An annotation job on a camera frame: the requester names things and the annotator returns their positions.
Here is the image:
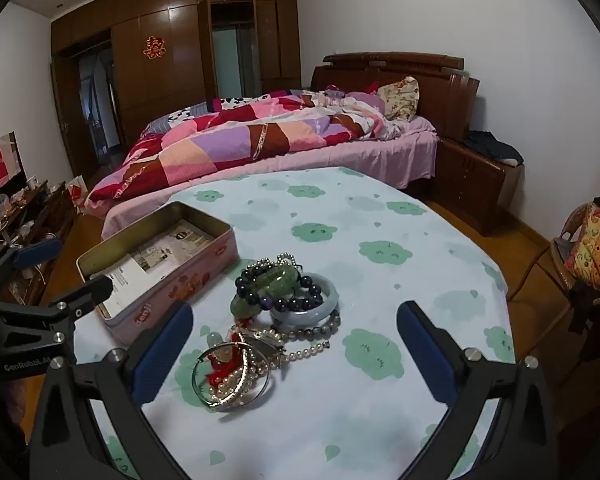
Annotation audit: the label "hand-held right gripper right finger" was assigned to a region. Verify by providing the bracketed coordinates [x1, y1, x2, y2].
[396, 301, 561, 480]

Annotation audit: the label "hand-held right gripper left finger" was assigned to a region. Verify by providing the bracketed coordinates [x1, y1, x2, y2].
[29, 301, 196, 480]

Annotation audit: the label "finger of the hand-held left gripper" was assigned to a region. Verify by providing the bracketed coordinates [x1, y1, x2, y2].
[0, 275, 115, 366]
[0, 238, 64, 287]

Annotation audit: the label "red knotted cord bracelet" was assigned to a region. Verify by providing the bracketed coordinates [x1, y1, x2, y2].
[206, 330, 253, 391]

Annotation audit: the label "pink tin box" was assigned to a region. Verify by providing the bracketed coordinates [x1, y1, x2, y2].
[76, 201, 240, 346]

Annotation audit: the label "white pearl necklace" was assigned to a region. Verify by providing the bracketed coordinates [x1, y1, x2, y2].
[207, 327, 331, 406]

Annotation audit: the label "green jade bracelet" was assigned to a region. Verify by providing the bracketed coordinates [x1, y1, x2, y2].
[230, 265, 302, 318]

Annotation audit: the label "dark bead bracelet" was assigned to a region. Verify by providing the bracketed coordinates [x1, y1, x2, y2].
[235, 262, 327, 313]

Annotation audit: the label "wooden cabinet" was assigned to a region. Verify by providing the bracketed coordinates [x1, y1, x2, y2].
[0, 177, 81, 311]

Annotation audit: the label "clutter of small household items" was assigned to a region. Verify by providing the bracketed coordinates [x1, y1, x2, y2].
[0, 175, 51, 261]

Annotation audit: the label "printed paper leaflets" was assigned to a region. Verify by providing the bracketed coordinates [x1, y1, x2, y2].
[87, 218, 221, 320]

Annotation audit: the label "white paper bag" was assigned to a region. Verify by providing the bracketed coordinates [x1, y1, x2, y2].
[65, 175, 88, 211]

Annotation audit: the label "silver metal bangle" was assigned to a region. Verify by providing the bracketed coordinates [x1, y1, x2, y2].
[191, 342, 272, 412]

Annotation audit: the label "flat screen television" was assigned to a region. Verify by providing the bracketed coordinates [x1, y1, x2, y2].
[0, 132, 23, 206]

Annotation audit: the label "pale jade bangle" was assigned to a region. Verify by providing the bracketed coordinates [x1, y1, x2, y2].
[270, 272, 340, 330]

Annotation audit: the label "wicker chair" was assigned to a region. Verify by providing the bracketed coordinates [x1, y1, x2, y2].
[550, 200, 600, 356]

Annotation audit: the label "dark cloth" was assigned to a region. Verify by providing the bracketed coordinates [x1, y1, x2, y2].
[567, 280, 600, 333]

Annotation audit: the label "wooden nightstand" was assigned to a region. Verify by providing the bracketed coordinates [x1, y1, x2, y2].
[432, 132, 525, 237]

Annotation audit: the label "wooden bed with pink sheet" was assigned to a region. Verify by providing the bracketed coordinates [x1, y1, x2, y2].
[82, 51, 481, 241]

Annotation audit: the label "colourful patterned cushion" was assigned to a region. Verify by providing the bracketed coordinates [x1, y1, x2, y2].
[564, 205, 600, 291]

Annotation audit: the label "patchwork quilt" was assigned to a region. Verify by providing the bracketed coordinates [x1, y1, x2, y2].
[83, 89, 406, 211]

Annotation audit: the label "dark clothes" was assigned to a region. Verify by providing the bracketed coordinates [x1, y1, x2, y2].
[462, 130, 525, 166]

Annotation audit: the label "brown wooden wardrobe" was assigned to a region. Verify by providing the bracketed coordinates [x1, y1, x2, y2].
[50, 0, 303, 176]

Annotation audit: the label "red paper decoration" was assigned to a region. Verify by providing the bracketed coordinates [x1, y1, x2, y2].
[143, 36, 167, 60]

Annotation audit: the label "floral pillow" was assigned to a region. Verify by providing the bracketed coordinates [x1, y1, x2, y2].
[377, 76, 421, 122]

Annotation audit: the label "grey bead bracelet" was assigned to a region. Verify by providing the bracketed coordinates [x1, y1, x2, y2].
[267, 310, 342, 343]

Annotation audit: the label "small pearl bracelet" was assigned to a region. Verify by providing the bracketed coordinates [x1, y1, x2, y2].
[245, 252, 301, 273]

